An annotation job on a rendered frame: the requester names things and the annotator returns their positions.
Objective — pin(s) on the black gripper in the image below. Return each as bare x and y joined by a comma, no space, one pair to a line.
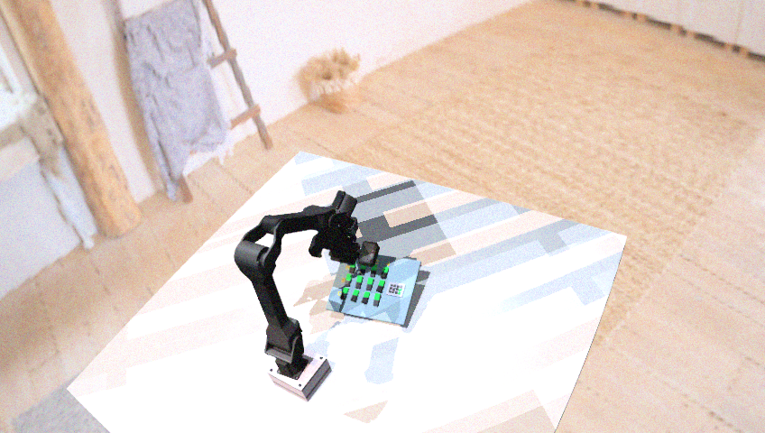
348,251

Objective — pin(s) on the light blue switch panel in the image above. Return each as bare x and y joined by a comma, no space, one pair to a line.
383,292

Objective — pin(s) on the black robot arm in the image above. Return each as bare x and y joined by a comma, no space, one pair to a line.
257,262

